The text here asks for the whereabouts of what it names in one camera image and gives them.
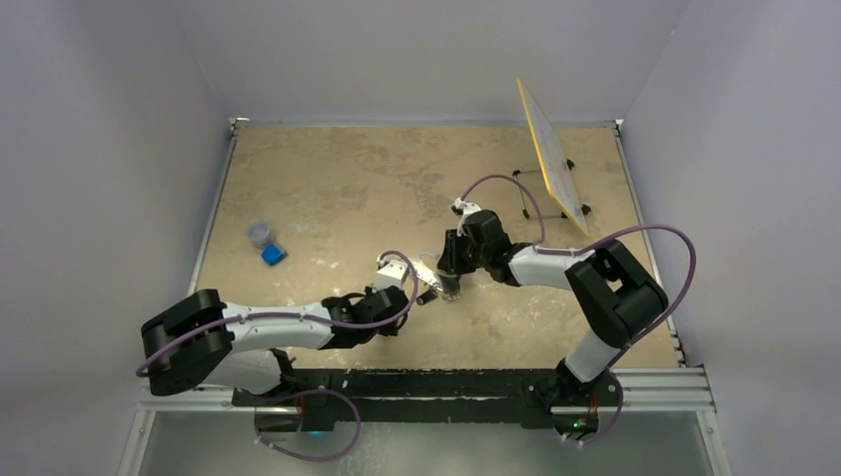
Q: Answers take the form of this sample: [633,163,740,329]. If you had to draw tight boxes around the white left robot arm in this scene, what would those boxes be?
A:
[136,286,413,406]

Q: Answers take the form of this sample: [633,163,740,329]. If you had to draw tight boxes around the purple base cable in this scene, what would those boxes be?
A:
[253,385,364,462]

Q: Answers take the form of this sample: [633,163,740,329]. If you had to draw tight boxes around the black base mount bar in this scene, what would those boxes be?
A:
[232,369,621,435]

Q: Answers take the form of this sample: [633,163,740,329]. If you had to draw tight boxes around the blue box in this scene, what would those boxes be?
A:
[261,243,288,267]

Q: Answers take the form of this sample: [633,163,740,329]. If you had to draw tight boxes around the yellow framed whiteboard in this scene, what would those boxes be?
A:
[517,77,590,237]

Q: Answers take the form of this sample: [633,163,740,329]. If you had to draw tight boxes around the black key tag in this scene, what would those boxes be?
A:
[417,290,438,305]

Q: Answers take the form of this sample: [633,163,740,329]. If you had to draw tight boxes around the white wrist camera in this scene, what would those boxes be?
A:
[451,197,482,228]
[371,260,411,292]

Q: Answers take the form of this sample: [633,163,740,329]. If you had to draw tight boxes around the aluminium table rail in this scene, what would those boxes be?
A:
[117,118,250,476]

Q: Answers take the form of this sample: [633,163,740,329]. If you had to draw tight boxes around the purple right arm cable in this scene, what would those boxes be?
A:
[457,174,698,369]

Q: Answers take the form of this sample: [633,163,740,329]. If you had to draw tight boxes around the clear jar of paperclips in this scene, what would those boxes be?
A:
[246,220,275,250]

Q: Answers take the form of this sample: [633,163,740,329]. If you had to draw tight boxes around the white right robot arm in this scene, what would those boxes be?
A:
[436,209,669,404]

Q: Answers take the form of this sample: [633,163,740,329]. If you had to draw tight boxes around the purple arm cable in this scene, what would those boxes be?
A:
[136,250,421,379]
[457,174,698,369]

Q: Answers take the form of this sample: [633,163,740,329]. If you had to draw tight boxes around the metal whiteboard stand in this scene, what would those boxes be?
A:
[511,159,592,221]

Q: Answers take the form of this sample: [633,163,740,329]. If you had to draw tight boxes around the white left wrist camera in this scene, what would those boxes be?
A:
[371,260,411,292]

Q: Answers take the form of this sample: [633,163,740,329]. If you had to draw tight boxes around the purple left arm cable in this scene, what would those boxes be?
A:
[136,250,421,379]

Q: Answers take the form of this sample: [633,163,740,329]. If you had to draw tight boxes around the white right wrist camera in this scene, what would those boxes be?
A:
[451,197,482,228]

